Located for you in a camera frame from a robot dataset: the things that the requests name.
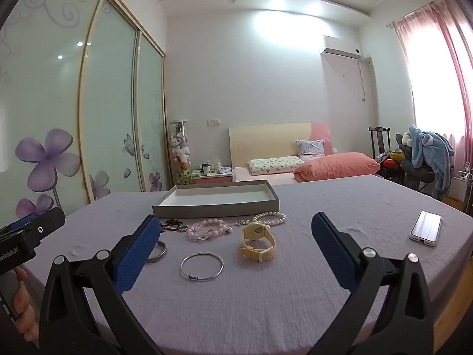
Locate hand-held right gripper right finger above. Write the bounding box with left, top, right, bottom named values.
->
left=311, top=212, right=442, bottom=355

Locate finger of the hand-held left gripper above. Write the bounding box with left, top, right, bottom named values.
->
left=0, top=207, right=66, bottom=253

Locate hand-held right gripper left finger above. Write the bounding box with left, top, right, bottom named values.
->
left=39, top=214, right=163, bottom=355

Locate wide silver cuff bangle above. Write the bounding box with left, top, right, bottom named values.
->
left=145, top=240, right=168, bottom=264

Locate dark red bead bracelet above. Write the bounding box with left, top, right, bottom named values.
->
left=160, top=219, right=185, bottom=233

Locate thin silver bangle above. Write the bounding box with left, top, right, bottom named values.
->
left=180, top=252, right=224, bottom=281

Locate white pearl bracelet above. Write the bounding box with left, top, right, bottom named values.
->
left=253, top=211, right=288, bottom=226

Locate yellow wrist watch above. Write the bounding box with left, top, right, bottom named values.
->
left=240, top=221, right=276, bottom=262

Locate grey cardboard tray box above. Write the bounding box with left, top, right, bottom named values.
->
left=152, top=179, right=280, bottom=220

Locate person's left hand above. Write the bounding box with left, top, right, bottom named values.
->
left=10, top=266, right=41, bottom=343

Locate orange duvet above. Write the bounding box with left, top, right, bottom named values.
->
left=294, top=152, right=381, bottom=183

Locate white smartphone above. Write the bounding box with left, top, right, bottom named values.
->
left=409, top=211, right=442, bottom=247

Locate lilac patterned pillow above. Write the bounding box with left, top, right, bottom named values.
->
left=296, top=140, right=326, bottom=162

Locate white floral pillow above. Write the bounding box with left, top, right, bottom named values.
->
left=247, top=156, right=303, bottom=177

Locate pink white nightstand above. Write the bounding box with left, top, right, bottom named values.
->
left=194, top=172, right=233, bottom=185

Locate colourful toys pile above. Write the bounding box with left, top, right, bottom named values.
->
left=382, top=150, right=406, bottom=171

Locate grey office chair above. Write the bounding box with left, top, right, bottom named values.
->
left=395, top=133, right=448, bottom=193

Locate bed with pink sheet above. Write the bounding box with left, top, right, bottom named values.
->
left=232, top=166, right=297, bottom=183

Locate clear plush toy tube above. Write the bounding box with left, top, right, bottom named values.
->
left=170, top=119, right=191, bottom=185

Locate dark wooden chair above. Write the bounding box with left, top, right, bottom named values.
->
left=368, top=126, right=391, bottom=164

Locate glass floral wardrobe door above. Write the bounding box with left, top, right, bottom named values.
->
left=79, top=0, right=142, bottom=205
left=0, top=0, right=105, bottom=226
left=136, top=33, right=166, bottom=193

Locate cream pink headboard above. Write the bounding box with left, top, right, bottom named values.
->
left=229, top=122, right=332, bottom=172

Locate small cardboard box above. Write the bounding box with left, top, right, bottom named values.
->
left=441, top=196, right=465, bottom=212

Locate blue plush garment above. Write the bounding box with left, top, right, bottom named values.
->
left=406, top=126, right=455, bottom=199

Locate metal rack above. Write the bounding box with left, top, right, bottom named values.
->
left=456, top=163, right=473, bottom=208

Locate air conditioner pipe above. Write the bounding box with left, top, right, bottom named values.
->
left=357, top=56, right=375, bottom=101

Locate white air conditioner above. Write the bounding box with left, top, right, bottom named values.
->
left=321, top=36, right=362, bottom=60

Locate pink curtain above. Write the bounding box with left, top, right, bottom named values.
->
left=386, top=0, right=473, bottom=178

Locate pink bead bracelet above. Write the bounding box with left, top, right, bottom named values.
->
left=185, top=219, right=233, bottom=243

